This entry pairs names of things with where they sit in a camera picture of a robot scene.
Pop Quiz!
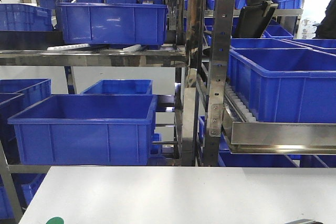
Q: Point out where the blue bin behind lower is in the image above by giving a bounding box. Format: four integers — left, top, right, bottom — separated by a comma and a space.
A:
81, 79, 153, 94

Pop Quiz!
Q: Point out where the white roller track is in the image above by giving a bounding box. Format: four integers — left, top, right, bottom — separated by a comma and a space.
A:
225, 84, 257, 123

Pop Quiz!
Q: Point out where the steel shelf lip right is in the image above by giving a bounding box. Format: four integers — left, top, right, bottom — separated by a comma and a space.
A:
223, 108, 335, 155

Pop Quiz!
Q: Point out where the large blue bin lower left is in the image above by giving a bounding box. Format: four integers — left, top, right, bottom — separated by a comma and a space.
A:
8, 94, 158, 166

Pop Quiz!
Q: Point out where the large blue bin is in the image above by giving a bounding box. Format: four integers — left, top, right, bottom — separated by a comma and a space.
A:
8, 94, 158, 166
229, 49, 335, 123

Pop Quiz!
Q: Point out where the blue bin upper shelf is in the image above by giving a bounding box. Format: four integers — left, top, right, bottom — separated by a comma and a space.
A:
58, 3, 168, 46

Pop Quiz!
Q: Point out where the black office chair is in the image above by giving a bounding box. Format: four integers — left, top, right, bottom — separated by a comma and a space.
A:
232, 0, 278, 38

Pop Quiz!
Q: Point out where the large blue bin right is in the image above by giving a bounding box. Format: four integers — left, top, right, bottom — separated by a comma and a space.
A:
229, 49, 335, 123

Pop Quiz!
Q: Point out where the steel shelf beam left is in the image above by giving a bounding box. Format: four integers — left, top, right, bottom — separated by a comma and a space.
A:
1, 49, 187, 68

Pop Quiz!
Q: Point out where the blue bin far left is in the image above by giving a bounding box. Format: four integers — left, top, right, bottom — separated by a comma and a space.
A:
1, 79, 51, 141

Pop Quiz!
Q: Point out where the green round button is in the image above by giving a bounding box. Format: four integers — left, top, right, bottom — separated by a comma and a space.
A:
46, 216, 65, 224

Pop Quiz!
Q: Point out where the blue crate upper left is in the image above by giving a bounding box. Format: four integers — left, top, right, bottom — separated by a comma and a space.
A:
1, 4, 53, 31

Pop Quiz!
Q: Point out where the steel rack upright post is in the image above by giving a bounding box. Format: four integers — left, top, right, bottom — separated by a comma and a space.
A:
202, 0, 235, 166

